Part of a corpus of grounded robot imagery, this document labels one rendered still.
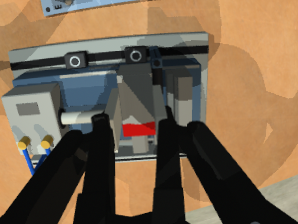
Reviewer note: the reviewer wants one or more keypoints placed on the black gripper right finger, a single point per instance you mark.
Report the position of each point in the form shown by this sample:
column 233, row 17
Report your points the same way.
column 233, row 195

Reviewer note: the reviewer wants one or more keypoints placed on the grey rectangular block with red end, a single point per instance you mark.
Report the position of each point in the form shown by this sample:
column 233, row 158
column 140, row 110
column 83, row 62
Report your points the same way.
column 135, row 90

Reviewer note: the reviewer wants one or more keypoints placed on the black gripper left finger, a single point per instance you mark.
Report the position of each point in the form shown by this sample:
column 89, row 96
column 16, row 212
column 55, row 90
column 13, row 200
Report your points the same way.
column 46, row 195

